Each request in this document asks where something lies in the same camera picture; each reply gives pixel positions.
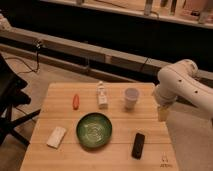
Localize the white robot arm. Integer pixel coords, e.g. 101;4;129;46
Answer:
153;59;213;118

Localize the white sponge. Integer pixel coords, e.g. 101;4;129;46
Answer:
46;127;66;148

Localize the white paper cup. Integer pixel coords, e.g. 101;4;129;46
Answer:
124;88;139;109

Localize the black remote control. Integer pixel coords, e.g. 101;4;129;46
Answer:
131;133;145;159

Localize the small white bottle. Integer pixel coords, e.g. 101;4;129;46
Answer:
97;81;108;109

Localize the green bowl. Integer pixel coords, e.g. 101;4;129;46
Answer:
76;112;112;149

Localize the orange carrot toy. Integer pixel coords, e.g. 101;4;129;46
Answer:
72;94;80;110

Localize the black office chair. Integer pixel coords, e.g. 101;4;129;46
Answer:
0;54;40;146

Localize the black floor cable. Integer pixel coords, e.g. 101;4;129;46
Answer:
4;39;44;75

